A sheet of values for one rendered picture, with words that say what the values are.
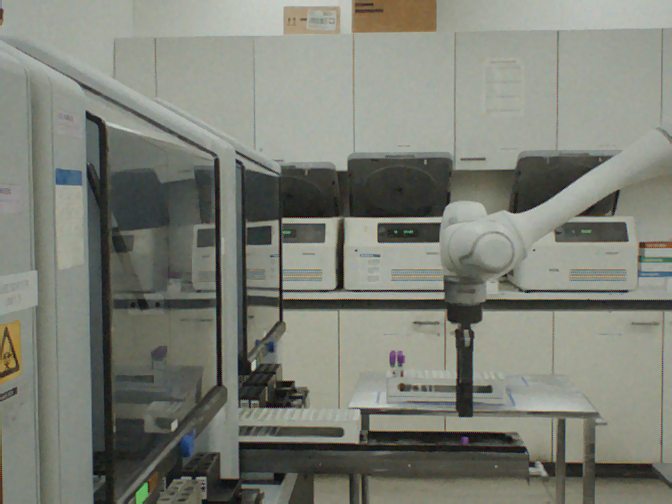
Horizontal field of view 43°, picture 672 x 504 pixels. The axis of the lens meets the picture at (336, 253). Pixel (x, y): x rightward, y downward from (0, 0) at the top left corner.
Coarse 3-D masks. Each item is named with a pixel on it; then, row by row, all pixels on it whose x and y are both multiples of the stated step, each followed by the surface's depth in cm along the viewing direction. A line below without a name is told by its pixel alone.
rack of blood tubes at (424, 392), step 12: (396, 372) 222; (408, 372) 222; (420, 372) 222; (432, 372) 222; (444, 372) 222; (480, 372) 222; (492, 372) 221; (396, 384) 215; (408, 384) 225; (492, 384) 213; (504, 384) 213; (420, 396) 215; (432, 396) 214; (444, 396) 214; (480, 396) 213; (492, 396) 213; (504, 396) 213
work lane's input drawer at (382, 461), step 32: (256, 448) 180; (288, 448) 179; (320, 448) 179; (352, 448) 178; (384, 448) 178; (416, 448) 178; (448, 448) 177; (480, 448) 177; (512, 448) 176; (544, 480) 177
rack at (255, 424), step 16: (240, 416) 183; (256, 416) 183; (272, 416) 184; (288, 416) 183; (304, 416) 183; (320, 416) 183; (336, 416) 183; (352, 416) 183; (240, 432) 184; (256, 432) 184; (272, 432) 184; (288, 432) 190; (304, 432) 189; (320, 432) 189; (336, 432) 189; (352, 432) 179
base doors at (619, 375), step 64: (320, 320) 414; (384, 320) 412; (512, 320) 408; (576, 320) 406; (640, 320) 404; (320, 384) 416; (576, 384) 408; (640, 384) 406; (576, 448) 410; (640, 448) 408
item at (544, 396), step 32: (384, 384) 237; (416, 384) 237; (448, 384) 237; (480, 384) 236; (512, 384) 236; (544, 384) 236; (512, 416) 207; (544, 416) 206; (576, 416) 205; (352, 480) 212
